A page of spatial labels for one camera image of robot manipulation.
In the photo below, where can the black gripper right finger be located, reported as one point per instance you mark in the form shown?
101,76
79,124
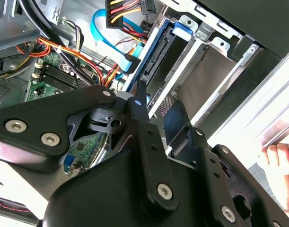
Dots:
217,179

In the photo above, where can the hard disk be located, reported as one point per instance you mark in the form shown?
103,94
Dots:
157,50

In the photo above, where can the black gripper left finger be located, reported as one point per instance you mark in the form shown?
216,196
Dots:
40,111

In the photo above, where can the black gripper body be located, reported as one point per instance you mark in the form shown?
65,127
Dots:
106,201

